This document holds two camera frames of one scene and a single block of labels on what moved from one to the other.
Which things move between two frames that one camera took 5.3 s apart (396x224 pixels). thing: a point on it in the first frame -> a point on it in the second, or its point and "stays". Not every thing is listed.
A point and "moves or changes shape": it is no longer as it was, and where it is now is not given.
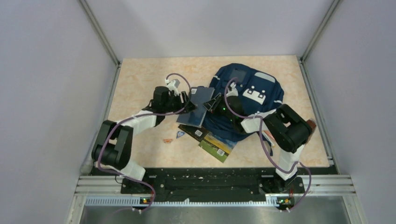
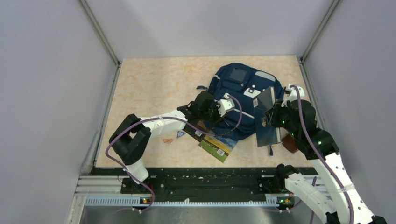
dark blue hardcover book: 199,95 moves or changes shape
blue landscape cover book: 219,148 stays
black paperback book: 197,133 stays
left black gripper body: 174,103 -> 212,115
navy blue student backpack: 259,92 stays
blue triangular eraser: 180,134 stays
